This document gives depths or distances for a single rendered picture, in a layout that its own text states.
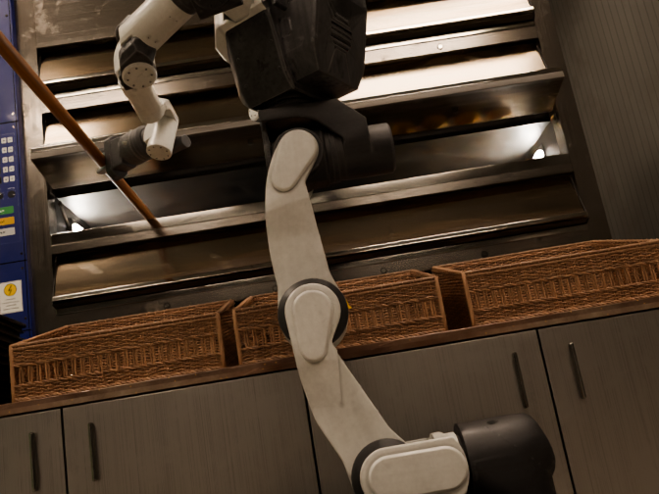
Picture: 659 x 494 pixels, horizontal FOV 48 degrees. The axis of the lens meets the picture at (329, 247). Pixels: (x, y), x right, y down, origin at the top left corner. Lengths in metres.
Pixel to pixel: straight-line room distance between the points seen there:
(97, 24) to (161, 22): 1.26
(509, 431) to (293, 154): 0.71
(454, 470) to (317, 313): 0.39
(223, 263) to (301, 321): 1.06
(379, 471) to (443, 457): 0.12
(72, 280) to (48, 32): 0.94
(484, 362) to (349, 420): 0.53
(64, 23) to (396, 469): 2.12
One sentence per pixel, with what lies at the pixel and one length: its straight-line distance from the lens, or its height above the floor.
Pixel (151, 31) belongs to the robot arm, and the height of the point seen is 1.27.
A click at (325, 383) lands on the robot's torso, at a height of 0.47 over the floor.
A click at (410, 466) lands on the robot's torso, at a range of 1.45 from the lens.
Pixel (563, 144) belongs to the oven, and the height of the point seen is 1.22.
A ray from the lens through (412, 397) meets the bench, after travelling 1.88.
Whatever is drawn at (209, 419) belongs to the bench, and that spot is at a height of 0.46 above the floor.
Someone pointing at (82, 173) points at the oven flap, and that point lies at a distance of 2.69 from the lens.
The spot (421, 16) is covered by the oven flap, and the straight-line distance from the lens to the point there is 2.85.
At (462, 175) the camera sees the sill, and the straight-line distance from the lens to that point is 2.60.
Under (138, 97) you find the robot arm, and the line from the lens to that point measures 1.84.
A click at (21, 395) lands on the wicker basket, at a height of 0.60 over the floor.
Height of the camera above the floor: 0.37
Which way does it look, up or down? 14 degrees up
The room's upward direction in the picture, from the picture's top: 10 degrees counter-clockwise
